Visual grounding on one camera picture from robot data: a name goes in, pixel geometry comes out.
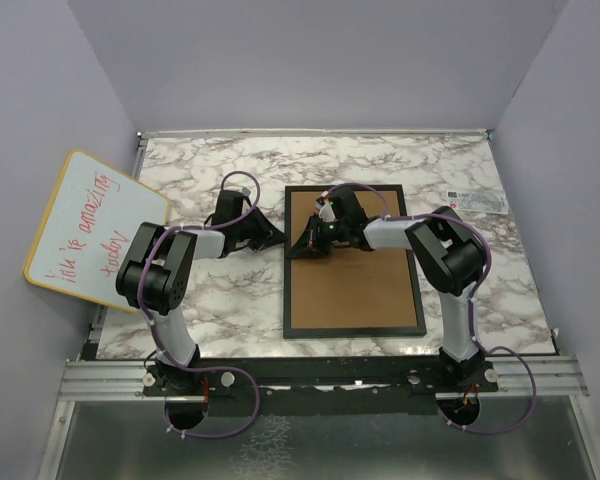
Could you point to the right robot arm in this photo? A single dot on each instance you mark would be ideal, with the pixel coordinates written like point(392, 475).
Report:
point(454, 257)

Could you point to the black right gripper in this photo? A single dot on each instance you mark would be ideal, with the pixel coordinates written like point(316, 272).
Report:
point(311, 245)

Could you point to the black picture frame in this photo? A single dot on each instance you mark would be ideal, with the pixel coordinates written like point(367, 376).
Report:
point(352, 330)

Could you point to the yellow rimmed whiteboard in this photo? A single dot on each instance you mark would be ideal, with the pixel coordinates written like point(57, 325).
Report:
point(88, 225)

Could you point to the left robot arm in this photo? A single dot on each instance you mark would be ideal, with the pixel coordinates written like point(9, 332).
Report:
point(154, 274)

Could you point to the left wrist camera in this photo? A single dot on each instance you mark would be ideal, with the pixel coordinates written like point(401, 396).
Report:
point(230, 206)

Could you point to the brown backing board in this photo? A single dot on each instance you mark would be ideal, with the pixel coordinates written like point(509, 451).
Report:
point(350, 290)

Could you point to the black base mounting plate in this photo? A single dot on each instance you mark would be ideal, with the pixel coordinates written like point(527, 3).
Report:
point(314, 386)

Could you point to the aluminium rail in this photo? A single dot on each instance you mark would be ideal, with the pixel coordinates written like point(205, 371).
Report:
point(122, 380)

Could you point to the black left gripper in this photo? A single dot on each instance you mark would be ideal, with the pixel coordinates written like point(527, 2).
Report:
point(268, 235)

